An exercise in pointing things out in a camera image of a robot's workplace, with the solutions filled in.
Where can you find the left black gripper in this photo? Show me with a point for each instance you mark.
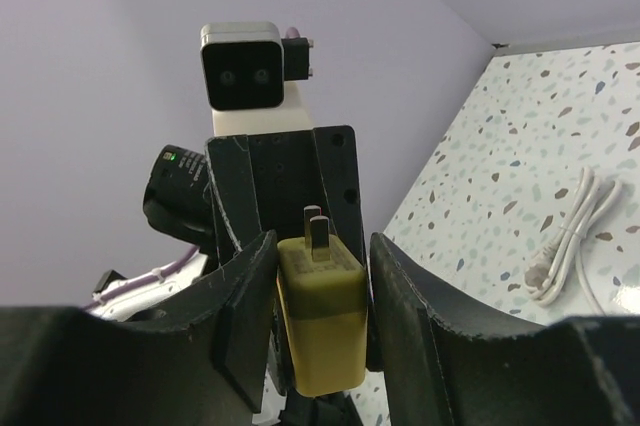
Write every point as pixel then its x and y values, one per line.
pixel 263 182

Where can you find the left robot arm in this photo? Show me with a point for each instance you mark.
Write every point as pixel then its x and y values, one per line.
pixel 177 203

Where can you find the yellow plug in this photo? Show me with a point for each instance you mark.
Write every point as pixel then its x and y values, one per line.
pixel 322 291

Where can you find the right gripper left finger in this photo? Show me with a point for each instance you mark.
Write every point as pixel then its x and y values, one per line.
pixel 197 358

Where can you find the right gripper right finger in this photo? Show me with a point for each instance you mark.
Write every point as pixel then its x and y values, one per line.
pixel 450 359

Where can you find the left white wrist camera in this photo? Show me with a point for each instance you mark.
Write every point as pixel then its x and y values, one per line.
pixel 251 73

